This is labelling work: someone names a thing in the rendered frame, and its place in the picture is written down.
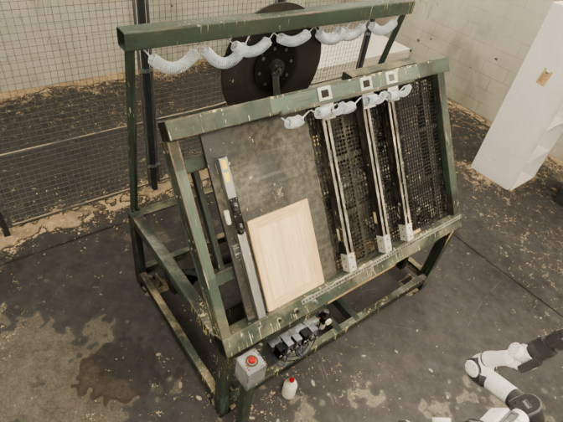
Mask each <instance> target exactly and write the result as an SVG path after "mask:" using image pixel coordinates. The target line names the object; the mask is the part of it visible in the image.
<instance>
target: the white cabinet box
mask: <svg viewBox="0 0 563 422"><path fill-rule="evenodd" d="M562 132H563V1H559V2H553V4H552V6H551V8H550V11H549V12H548V14H547V16H546V18H545V21H544V22H543V24H542V26H541V28H540V31H539V32H538V34H537V36H536V38H535V41H534V42H533V44H532V46H531V48H530V49H529V52H528V53H527V55H526V57H525V59H524V62H523V63H522V65H521V67H520V69H519V72H518V74H517V75H516V77H515V79H514V82H513V84H512V85H511V87H510V89H509V92H508V94H507V95H506V97H505V99H504V102H503V104H502V105H501V107H500V109H499V111H498V114H497V115H496V117H495V119H494V121H493V124H492V125H491V127H490V129H489V131H488V134H487V135H486V137H485V139H484V141H483V144H482V146H481V147H480V149H479V151H478V154H477V156H476V157H475V159H474V161H473V163H472V165H471V168H473V169H475V170H476V171H478V172H480V173H481V174H482V175H484V176H485V177H487V178H489V179H491V180H492V181H494V182H495V183H497V184H498V185H500V186H501V187H503V188H505V189H506V190H509V191H511V190H513V189H515V188H517V187H518V186H520V185H521V184H523V183H525V182H527V181H529V180H530V179H531V178H533V177H534V176H535V174H536V173H537V172H538V170H539V168H540V166H541V165H542V163H543V161H544V160H545V159H546V157H547V156H548V154H549V152H550V150H551V149H552V147H553V146H554V145H555V143H556V141H557V140H558V138H559V136H560V134H561V133H562Z"/></svg>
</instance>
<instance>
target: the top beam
mask: <svg viewBox="0 0 563 422"><path fill-rule="evenodd" d="M393 70H395V71H396V77H397V82H399V81H402V80H408V79H412V78H415V80H416V79H420V78H423V77H427V76H430V75H436V74H440V73H443V72H447V71H449V70H450V66H449V58H448V57H445V58H441V59H434V60H430V61H426V62H423V63H419V64H412V65H408V66H404V67H400V68H397V69H390V70H386V71H382V72H378V73H374V74H371V75H364V76H360V77H356V78H352V79H348V80H341V81H338V82H333V83H330V84H326V85H320V86H315V87H312V88H307V89H304V90H297V91H293V92H289V93H286V94H281V95H274V96H271V97H267V98H263V99H259V100H253V101H248V102H245V103H241V104H237V105H230V106H226V107H222V108H219V109H215V110H211V111H204V112H200V113H196V114H192V115H189V116H182V117H178V118H174V119H170V120H166V121H160V122H159V123H158V128H159V131H160V134H161V137H162V140H163V142H172V141H176V140H179V139H183V138H186V137H190V136H196V135H199V134H202V133H205V132H209V131H215V130H219V129H222V128H226V127H229V126H235V125H239V124H242V123H246V122H249V121H254V120H258V119H261V118H265V117H268V116H274V115H278V114H280V111H285V110H289V109H292V108H296V107H299V106H305V105H309V104H312V103H316V102H319V99H318V91H317V88H320V87H324V86H327V85H330V87H331V91H332V97H333V98H336V97H340V96H342V95H348V94H352V93H355V92H359V91H361V89H360V83H359V79H360V78H364V77H367V76H371V79H372V85H373V88H375V87H379V86H382V85H386V80H385V72H390V71H393Z"/></svg>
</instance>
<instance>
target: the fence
mask: <svg viewBox="0 0 563 422"><path fill-rule="evenodd" d="M224 159H225V160H226V164H227V168H226V169H224V170H223V168H222V165H221V160H224ZM215 161H216V164H217V168H218V171H219V175H220V181H221V184H222V188H223V191H224V195H225V200H226V203H227V207H228V210H229V212H230V218H231V223H232V227H233V230H234V234H235V240H236V243H237V244H239V245H240V251H241V254H242V256H241V257H240V259H241V263H242V266H243V270H244V273H245V279H246V283H247V286H248V290H249V293H250V296H251V302H252V306H253V309H254V313H255V316H256V318H257V319H259V320H260V319H261V318H262V317H265V316H266V313H265V309H264V306H263V302H262V299H261V293H260V289H259V286H258V281H257V278H256V272H255V268H254V265H253V261H252V258H251V252H250V248H249V245H248V241H247V238H246V234H245V232H244V233H243V234H242V235H239V234H237V230H236V227H235V221H234V217H233V214H232V211H231V206H230V201H229V199H231V198H234V197H236V193H235V187H234V184H233V180H232V177H231V173H230V167H229V163H228V160H227V157H220V158H217V159H215ZM226 172H229V175H230V181H229V182H226V181H225V175H224V173H226Z"/></svg>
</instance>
